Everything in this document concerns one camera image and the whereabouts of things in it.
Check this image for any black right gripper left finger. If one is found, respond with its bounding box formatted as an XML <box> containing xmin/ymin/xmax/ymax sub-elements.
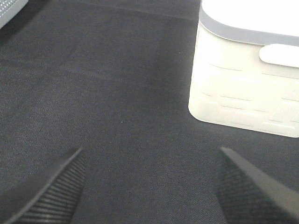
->
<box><xmin>0</xmin><ymin>148</ymin><xmax>85</xmax><ymax>224</ymax></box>

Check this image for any grey perforated laundry basket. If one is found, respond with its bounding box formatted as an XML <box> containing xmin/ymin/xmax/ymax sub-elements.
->
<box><xmin>0</xmin><ymin>0</ymin><xmax>28</xmax><ymax>28</ymax></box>

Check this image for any black table cloth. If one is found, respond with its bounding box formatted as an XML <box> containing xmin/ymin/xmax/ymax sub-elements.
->
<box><xmin>0</xmin><ymin>0</ymin><xmax>299</xmax><ymax>224</ymax></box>

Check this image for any white storage box with lid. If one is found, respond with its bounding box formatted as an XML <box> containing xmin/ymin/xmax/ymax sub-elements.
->
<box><xmin>188</xmin><ymin>0</ymin><xmax>299</xmax><ymax>138</ymax></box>

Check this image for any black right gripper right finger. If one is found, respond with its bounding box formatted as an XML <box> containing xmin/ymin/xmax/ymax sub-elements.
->
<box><xmin>214</xmin><ymin>147</ymin><xmax>299</xmax><ymax>224</ymax></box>

